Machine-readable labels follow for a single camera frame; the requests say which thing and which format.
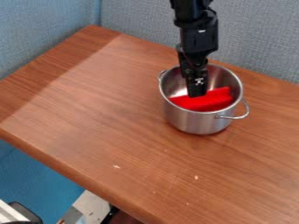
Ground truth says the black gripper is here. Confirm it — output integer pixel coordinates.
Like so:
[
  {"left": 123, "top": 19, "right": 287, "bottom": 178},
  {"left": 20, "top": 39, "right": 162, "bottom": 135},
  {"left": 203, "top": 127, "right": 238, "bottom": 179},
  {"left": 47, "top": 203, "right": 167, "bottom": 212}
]
[{"left": 170, "top": 0, "right": 219, "bottom": 98}]

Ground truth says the red rectangular block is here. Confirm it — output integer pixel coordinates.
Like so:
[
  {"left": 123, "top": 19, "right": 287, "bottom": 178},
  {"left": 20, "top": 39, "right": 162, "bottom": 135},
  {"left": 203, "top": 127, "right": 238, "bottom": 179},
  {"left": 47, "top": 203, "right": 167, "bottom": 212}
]
[{"left": 170, "top": 87, "right": 234, "bottom": 112}]

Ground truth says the stainless steel pot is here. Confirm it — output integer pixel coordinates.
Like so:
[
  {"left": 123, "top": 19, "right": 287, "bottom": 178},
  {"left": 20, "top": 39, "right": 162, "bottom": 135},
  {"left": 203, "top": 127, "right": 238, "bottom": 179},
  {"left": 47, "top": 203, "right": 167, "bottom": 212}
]
[{"left": 158, "top": 64, "right": 250, "bottom": 135}]

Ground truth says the white object at corner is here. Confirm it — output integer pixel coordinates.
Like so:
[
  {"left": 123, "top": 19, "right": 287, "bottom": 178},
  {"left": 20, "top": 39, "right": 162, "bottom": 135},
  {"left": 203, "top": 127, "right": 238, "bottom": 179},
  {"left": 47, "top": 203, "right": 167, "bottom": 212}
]
[{"left": 0, "top": 200, "right": 28, "bottom": 224}]

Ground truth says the black chair part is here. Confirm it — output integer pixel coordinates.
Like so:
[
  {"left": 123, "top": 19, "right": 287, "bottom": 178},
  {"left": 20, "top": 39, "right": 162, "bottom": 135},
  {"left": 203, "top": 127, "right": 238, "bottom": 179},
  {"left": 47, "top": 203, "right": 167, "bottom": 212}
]
[{"left": 7, "top": 201, "right": 43, "bottom": 224}]

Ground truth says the white table leg bracket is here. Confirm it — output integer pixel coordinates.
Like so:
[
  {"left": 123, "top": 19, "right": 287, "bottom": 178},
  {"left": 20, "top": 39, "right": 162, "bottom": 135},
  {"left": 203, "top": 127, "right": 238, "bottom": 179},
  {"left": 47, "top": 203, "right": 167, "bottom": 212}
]
[{"left": 58, "top": 191, "right": 110, "bottom": 224}]

